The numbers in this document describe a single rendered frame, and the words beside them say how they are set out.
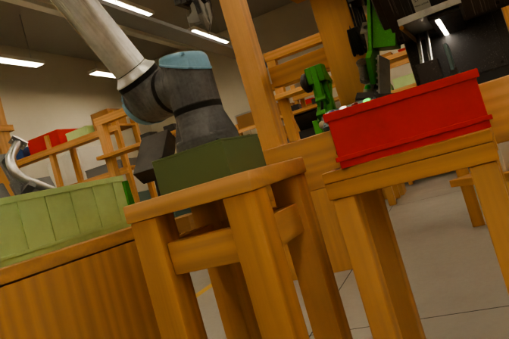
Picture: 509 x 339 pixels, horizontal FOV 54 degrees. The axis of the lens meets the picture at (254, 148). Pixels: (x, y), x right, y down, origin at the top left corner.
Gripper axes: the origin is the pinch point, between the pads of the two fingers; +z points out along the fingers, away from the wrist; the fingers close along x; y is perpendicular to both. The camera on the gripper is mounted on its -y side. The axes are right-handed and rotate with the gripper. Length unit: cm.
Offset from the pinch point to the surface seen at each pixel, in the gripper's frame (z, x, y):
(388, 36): 16, -29, -43
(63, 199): 37, 23, 49
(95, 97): -231, -772, 727
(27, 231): 43, 37, 50
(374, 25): 11, -29, -40
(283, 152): 41.4, -4.6, -9.5
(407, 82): -30, -715, 39
